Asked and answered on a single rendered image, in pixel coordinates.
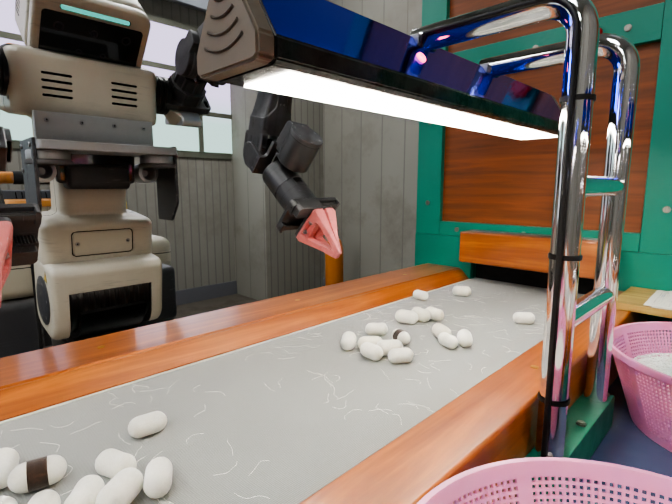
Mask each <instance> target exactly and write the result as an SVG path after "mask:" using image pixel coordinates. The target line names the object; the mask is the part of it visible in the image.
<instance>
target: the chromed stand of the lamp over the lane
mask: <svg viewBox="0 0 672 504"><path fill-rule="evenodd" d="M548 20H555V21H558V22H560V23H561V24H562V25H563V26H564V28H565V30H566V41H563V42H559V43H554V44H550V45H545V46H540V47H536V48H531V49H527V50H522V51H517V52H513V53H508V54H504V55H499V56H495V57H490V58H485V59H481V60H480V62H479V65H481V66H482V67H483V68H484V70H485V72H486V73H488V74H490V75H491V76H493V77H499V76H501V75H506V74H512V73H517V72H522V71H528V70H533V69H539V68H544V67H549V66H555V65H560V64H564V68H563V82H562V95H561V97H560V98H559V104H561V109H560V122H559V135H558V149H557V162H556V176H555V189H554V203H553V216H552V230H551V243H550V252H549V253H548V258H549V270H548V283H547V297H546V310H545V324H544V337H543V350H542V364H541V377H540V391H538V396H537V397H538V399H539V404H538V418H537V431H536V445H535V447H534V448H533V449H532V450H531V451H530V452H529V453H528V454H527V455H526V457H525V458H532V457H561V458H575V459H586V460H589V459H590V458H591V456H592V455H593V453H594V452H595V450H596V449H597V447H598V446H599V444H600V443H601V441H602V440H603V438H604V437H605V435H606V434H607V432H608V431H609V429H610V428H611V426H612V420H613V411H614V401H615V396H614V395H610V394H609V393H608V386H609V376H610V366H611V356H612V346H613V336H614V326H615V316H616V306H617V296H618V285H619V275H620V265H621V255H622V245H623V235H624V225H625V215H626V205H627V195H628V185H629V175H630V165H631V155H632V145H633V135H634V125H635V114H636V104H637V94H638V84H639V74H640V57H639V54H638V51H637V49H636V47H635V46H634V45H633V44H632V43H631V42H630V41H629V40H628V39H626V38H625V37H623V36H620V35H617V34H610V33H602V34H600V21H599V16H598V12H597V9H596V7H595V5H594V4H593V2H592V1H591V0H508V1H505V2H501V3H498V4H495V5H492V6H488V7H485V8H482V9H478V10H475V11H472V12H469V13H465V14H462V15H459V16H456V17H452V18H449V19H446V20H442V21H439V22H436V23H433V24H429V25H426V26H423V27H420V28H416V29H413V30H412V31H411V33H410V36H412V37H413V38H414V40H415V42H416V44H417V45H418V46H420V47H421V48H422V47H423V48H424V49H426V50H427V51H433V52H436V49H439V48H442V47H446V46H450V45H454V44H458V43H462V42H466V41H470V40H474V39H478V38H481V37H485V36H489V35H493V34H497V33H501V32H505V31H509V30H513V29H517V28H520V27H524V26H528V25H532V24H536V23H540V22H544V21H548ZM598 58H605V59H607V60H608V61H609V62H610V63H611V64H612V67H613V78H612V89H611V100H610V111H609V122H608V133H607V144H606V155H605V166H604V176H598V175H588V165H589V153H590V141H591V129H592V118H593V106H594V102H595V101H596V94H595V82H596V71H597V59H598ZM601 196H602V199H601V210H600V221H599V232H598V243H597V254H596V265H595V276H594V287H593V290H592V291H591V292H589V293H587V294H585V295H584V296H582V297H580V298H578V299H577V294H578V282H579V270H580V261H582V257H583V255H582V254H581V247H582V235H583V223H584V211H585V200H586V197H601ZM589 317H591V320H590V331H589V342H588V353H587V364H586V375H585V386H584V393H583V394H582V395H581V396H580V397H579V398H578V399H577V400H576V401H575V403H574V404H573V405H572V406H571V407H570V408H569V409H568V406H569V404H570V397H569V388H570V376H571V364H572V352H573V341H574V329H575V327H577V326H578V325H580V324H581V323H582V322H584V321H585V320H586V319H588V318H589Z"/></svg>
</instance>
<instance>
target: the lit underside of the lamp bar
mask: <svg viewBox="0 0 672 504"><path fill-rule="evenodd" d="M244 87H246V88H251V89H256V90H261V91H267V92H272V93H277V94H282V95H288V96H293V97H298V98H303V99H309V100H314V101H319V102H325V103H330V104H335V105H340V106H346V107H351V108H356V109H361V110H367V111H372V112H377V113H382V114H388V115H393V116H398V117H403V118H409V119H414V120H419V121H424V122H430V123H435V124H440V125H446V126H451V127H456V128H461V129H467V130H472V131H477V132H482V133H488V134H493V135H498V136H503V137H509V138H514V139H519V140H526V139H539V138H553V137H557V136H555V135H551V134H547V133H542V132H538V131H534V130H530V129H526V128H522V127H517V126H513V125H509V124H505V123H501V122H497V121H492V120H488V119H484V118H480V117H476V116H472V115H468V114H463V113H459V112H455V111H451V110H447V109H443V108H438V107H434V106H430V105H426V104H422V103H418V102H413V101H409V100H405V99H401V98H397V97H393V96H388V95H384V94H380V93H376V92H372V91H368V90H363V89H359V88H355V87H351V86H347V85H343V84H339V83H334V82H330V81H326V80H322V79H318V78H314V77H309V76H305V75H301V74H297V73H293V72H287V73H284V74H280V75H277V76H273V77H270V78H267V79H263V80H260V81H256V82H253V83H250V84H246V85H244Z"/></svg>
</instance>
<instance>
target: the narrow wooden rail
mask: <svg viewBox="0 0 672 504"><path fill-rule="evenodd" d="M647 319H648V314H642V313H636V312H630V311H624V310H618V309H616V316H615V326H614V327H617V326H620V325H624V324H629V323H636V322H647ZM590 320H591V317H589V318H588V319H586V320H585V321H584V322H582V323H581V324H580V325H578V326H577V327H575V329H574V341H573V352H572V364H571V376H570V388H569V397H570V404H569V406H568V409H569V408H570V407H571V406H572V405H573V404H574V403H575V401H576V400H577V399H578V398H579V397H580V396H581V395H582V394H583V393H584V386H585V375H586V364H587V353H588V342H589V331H590ZM542 350H543V340H542V341H540V342H539V343H537V344H536V345H534V346H533V347H531V348H530V349H528V350H527V351H525V352H524V353H522V354H521V355H519V356H518V357H516V358H515V359H513V360H512V361H510V362H509V363H507V364H506V365H504V366H503V367H501V368H500V369H498V370H497V371H495V372H494V373H492V374H491V375H489V376H488V377H486V378H485V379H484V380H482V381H481V382H479V383H478V384H476V385H475V386H473V387H472V388H470V389H469V390H467V391H466V392H464V393H463V394H461V395H460V396H458V397H457V398H455V399H454V400H452V401H451V402H449V403H448V404H446V405H445V406H443V407H442V408H440V409H439V410H437V411H436V412H434V413H433V414H431V415H430V416H428V417H427V418H425V419H424V420H422V421H421V422H419V423H418V424H416V425H415V426H414V427H412V428H411V429H409V430H408V431H406V432H405V433H403V434H402V435H400V436H399V437H397V438H396V439H394V440H393V441H391V442H390V443H388V444H387V445H385V446H384V447H382V448H381V449H379V450H378V451H376V452H375V453H373V454H372V455H370V456H369V457H367V458H366V459H364V460H363V461H361V462H360V463H358V464H357V465H355V466H354V467H352V468H351V469H349V470H348V471H346V472H345V473H343V474H342V475H341V476H339V477H338V478H336V479H335V480H333V481H332V482H330V483H329V484H327V485H326V486H324V487H323V488H321V489H320V490H318V491H317V492H315V493H314V494H312V495H311V496H309V497H308V498H306V499H305V500H303V501H302V502H300V503H299V504H417V503H418V502H419V501H420V500H421V499H422V498H423V497H424V496H425V495H426V494H427V493H429V492H430V491H431V490H432V489H434V488H435V487H437V486H438V485H440V484H441V483H443V482H444V481H446V480H448V479H450V478H451V477H453V476H455V475H457V474H460V473H462V472H464V471H467V470H469V469H472V468H475V467H478V466H481V465H485V464H489V463H493V462H498V461H503V460H510V459H518V458H525V457H526V455H527V454H528V453H529V452H530V451H531V450H532V449H533V448H534V447H535V445H536V431H537V418H538V404H539V399H538V397H537V396H538V391H540V377H541V364H542Z"/></svg>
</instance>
